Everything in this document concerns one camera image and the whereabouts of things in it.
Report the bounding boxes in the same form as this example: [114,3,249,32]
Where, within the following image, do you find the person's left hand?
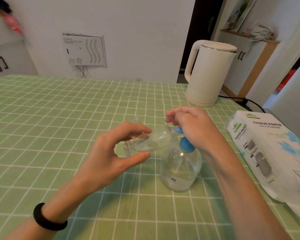
[74,121,152,195]

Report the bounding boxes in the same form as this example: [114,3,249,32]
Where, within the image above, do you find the black power cable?
[218,95,266,113]

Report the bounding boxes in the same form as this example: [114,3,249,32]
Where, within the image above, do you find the pink hanging item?
[0,8,24,35]

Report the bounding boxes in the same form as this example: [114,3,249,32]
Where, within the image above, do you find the person's right forearm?
[209,147,290,240]

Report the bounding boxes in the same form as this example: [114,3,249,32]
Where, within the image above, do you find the person's right hand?
[165,106,234,158]

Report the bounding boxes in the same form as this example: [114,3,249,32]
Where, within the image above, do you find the leaning framed picture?
[224,0,258,32]

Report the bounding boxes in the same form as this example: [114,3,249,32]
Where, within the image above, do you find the wooden top white cabinet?
[0,16,38,78]

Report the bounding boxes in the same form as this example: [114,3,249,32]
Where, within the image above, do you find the red object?
[276,68,297,92]

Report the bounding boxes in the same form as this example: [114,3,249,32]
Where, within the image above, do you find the white tissue paper pack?
[226,110,300,223]

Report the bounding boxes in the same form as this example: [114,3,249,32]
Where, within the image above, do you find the person's left forearm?
[5,177,100,240]

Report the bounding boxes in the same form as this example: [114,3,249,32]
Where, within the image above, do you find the white wall panel cover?
[62,32,107,68]

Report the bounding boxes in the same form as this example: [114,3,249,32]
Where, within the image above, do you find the crumpled grey paper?
[249,25,277,42]

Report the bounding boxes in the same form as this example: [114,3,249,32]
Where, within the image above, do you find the green checked tablecloth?
[0,75,300,240]

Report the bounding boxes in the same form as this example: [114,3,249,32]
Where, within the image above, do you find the white door wooden side cabinet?
[220,28,280,98]

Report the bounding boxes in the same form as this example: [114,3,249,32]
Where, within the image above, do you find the black wrist band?
[33,202,68,231]

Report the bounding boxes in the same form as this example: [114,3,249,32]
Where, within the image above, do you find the cream electric kettle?
[184,40,238,108]

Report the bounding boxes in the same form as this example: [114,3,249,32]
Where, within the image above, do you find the thin loose wall wires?
[75,65,88,79]

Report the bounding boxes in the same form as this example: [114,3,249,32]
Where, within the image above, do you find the large clear bottle blue pump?
[160,127,202,193]

